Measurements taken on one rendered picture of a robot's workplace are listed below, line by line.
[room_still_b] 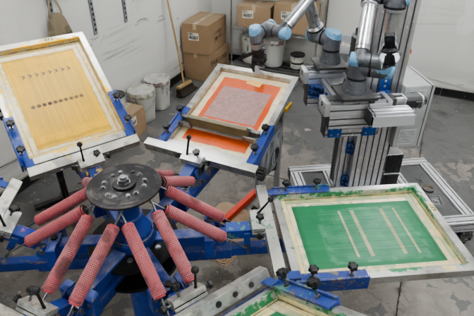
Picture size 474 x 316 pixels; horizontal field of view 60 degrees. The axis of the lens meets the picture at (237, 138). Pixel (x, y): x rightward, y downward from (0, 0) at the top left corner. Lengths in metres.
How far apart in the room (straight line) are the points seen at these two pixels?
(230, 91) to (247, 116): 0.28
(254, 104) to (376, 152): 1.03
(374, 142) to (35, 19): 2.89
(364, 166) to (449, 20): 2.96
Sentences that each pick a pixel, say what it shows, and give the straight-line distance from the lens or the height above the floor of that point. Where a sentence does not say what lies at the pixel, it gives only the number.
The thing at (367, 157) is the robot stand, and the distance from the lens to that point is 3.13.
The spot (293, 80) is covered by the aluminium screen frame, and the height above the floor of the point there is 1.27.
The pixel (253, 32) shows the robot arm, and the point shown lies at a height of 1.58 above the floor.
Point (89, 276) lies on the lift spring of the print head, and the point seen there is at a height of 1.16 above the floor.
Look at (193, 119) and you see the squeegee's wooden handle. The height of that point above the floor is 1.17.
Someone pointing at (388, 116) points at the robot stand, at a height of 1.17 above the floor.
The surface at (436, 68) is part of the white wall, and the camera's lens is 5.88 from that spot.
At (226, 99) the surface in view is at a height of 1.16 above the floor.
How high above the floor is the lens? 2.34
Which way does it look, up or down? 32 degrees down
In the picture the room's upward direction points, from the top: straight up
